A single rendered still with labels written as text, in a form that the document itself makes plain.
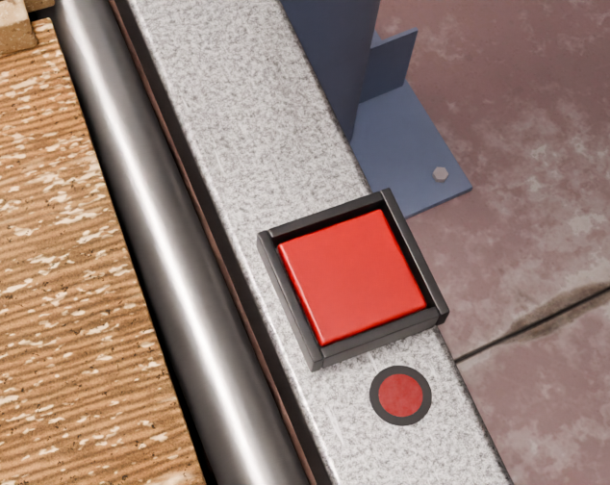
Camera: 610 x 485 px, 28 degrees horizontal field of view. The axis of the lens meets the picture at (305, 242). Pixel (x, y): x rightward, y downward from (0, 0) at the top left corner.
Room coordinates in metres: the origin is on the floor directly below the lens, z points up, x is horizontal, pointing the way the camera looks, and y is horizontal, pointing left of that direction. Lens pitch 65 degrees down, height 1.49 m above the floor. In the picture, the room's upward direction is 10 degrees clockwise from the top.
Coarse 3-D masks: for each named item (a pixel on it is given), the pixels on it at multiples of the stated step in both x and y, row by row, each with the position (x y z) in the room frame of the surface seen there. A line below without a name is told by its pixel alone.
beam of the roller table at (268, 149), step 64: (128, 0) 0.41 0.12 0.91; (192, 0) 0.41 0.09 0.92; (256, 0) 0.42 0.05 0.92; (192, 64) 0.37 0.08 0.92; (256, 64) 0.38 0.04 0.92; (192, 128) 0.33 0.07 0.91; (256, 128) 0.33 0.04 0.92; (320, 128) 0.34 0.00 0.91; (256, 192) 0.29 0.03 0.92; (320, 192) 0.30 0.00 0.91; (256, 256) 0.26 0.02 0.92; (256, 320) 0.23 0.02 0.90; (320, 384) 0.19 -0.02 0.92; (448, 384) 0.21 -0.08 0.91; (320, 448) 0.16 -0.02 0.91; (384, 448) 0.17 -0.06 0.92; (448, 448) 0.17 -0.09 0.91
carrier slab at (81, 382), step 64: (0, 64) 0.33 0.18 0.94; (64, 64) 0.34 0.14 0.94; (0, 128) 0.30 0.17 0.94; (64, 128) 0.30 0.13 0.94; (0, 192) 0.26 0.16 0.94; (64, 192) 0.27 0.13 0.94; (0, 256) 0.23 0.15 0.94; (64, 256) 0.23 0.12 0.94; (128, 256) 0.24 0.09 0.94; (0, 320) 0.19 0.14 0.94; (64, 320) 0.20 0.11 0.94; (128, 320) 0.20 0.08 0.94; (0, 384) 0.16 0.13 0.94; (64, 384) 0.17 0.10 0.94; (128, 384) 0.17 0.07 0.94; (0, 448) 0.13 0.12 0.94; (64, 448) 0.14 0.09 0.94; (128, 448) 0.14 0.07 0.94; (192, 448) 0.15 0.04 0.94
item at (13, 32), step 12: (12, 0) 0.36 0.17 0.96; (0, 12) 0.35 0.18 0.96; (12, 12) 0.35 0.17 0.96; (24, 12) 0.35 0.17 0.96; (0, 24) 0.34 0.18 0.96; (12, 24) 0.34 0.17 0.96; (24, 24) 0.35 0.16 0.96; (0, 36) 0.34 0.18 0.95; (12, 36) 0.34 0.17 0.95; (24, 36) 0.35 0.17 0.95; (0, 48) 0.34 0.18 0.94; (12, 48) 0.34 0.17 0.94; (24, 48) 0.35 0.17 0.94
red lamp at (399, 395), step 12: (384, 384) 0.20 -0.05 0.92; (396, 384) 0.20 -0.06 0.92; (408, 384) 0.20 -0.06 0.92; (384, 396) 0.19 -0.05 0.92; (396, 396) 0.19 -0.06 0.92; (408, 396) 0.20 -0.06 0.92; (420, 396) 0.20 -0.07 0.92; (384, 408) 0.19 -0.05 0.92; (396, 408) 0.19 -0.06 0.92; (408, 408) 0.19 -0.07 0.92
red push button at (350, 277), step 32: (352, 224) 0.28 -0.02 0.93; (384, 224) 0.28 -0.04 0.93; (288, 256) 0.25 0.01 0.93; (320, 256) 0.26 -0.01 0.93; (352, 256) 0.26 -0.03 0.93; (384, 256) 0.26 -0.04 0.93; (320, 288) 0.24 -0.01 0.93; (352, 288) 0.24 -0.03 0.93; (384, 288) 0.25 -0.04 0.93; (416, 288) 0.25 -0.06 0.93; (320, 320) 0.22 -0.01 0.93; (352, 320) 0.23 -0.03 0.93; (384, 320) 0.23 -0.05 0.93
